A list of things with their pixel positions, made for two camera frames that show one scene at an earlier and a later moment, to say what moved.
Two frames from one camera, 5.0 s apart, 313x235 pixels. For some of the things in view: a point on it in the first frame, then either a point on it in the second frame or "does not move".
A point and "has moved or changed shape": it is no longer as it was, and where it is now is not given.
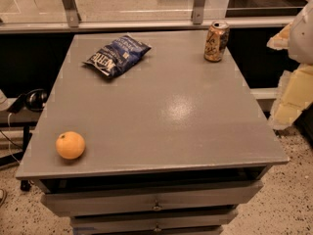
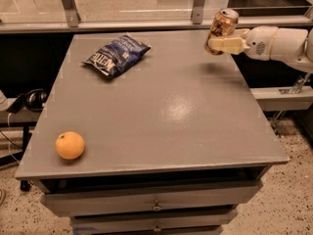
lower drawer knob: x=157 y=229 does not move
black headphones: x=34 y=100 does not move
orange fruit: x=70 y=145 does not move
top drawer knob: x=156 y=206 does not move
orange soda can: x=216 y=40 has moved or changed shape
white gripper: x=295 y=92 -> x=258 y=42
